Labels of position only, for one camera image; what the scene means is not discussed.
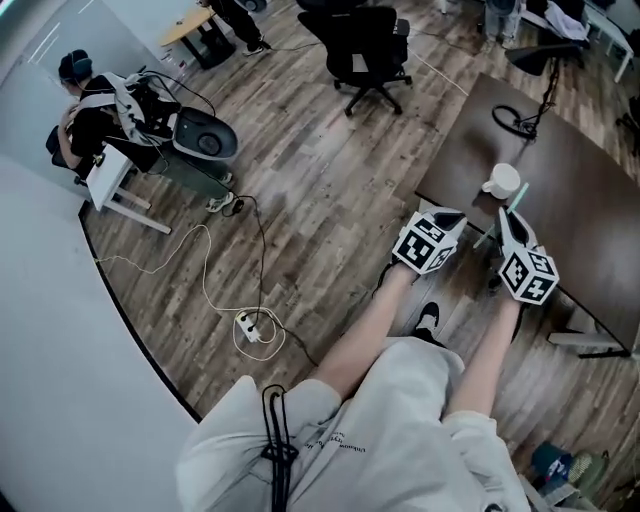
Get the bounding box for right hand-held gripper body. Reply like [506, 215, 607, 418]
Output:
[496, 214, 560, 305]

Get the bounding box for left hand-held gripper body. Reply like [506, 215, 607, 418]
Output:
[391, 207, 469, 277]

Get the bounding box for light green straw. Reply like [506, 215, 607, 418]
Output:
[472, 182, 530, 248]

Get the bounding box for white cup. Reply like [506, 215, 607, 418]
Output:
[480, 162, 522, 200]

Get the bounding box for person's left forearm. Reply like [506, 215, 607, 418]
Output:
[313, 268, 417, 397]

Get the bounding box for person's right forearm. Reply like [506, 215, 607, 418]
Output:
[443, 294, 524, 417]

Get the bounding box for person's black shoe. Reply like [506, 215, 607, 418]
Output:
[413, 300, 442, 347]

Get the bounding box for dark brown table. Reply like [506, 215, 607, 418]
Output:
[414, 72, 640, 359]

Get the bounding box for black desk lamp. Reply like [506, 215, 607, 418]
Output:
[491, 43, 585, 140]

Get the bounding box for white power strip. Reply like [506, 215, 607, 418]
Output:
[233, 309, 262, 344]

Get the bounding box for person's grey shirt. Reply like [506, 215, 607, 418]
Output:
[174, 336, 532, 512]

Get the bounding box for dark bag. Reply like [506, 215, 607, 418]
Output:
[528, 441, 612, 507]

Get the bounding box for pile of light clothes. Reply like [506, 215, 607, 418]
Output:
[543, 0, 590, 42]

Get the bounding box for black office chair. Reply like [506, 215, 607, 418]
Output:
[296, 3, 414, 117]

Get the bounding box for white desk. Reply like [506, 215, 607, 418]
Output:
[583, 0, 637, 84]

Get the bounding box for grey and black backpack device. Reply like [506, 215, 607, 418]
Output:
[171, 106, 239, 162]

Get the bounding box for small white table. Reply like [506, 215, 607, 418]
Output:
[84, 146, 173, 236]

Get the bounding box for round wooden table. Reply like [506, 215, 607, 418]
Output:
[158, 6, 217, 49]

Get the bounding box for black cable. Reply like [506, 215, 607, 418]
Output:
[222, 193, 321, 367]

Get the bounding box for white cable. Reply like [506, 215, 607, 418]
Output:
[93, 223, 287, 362]

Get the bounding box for black cord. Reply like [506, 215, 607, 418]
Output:
[259, 383, 300, 512]

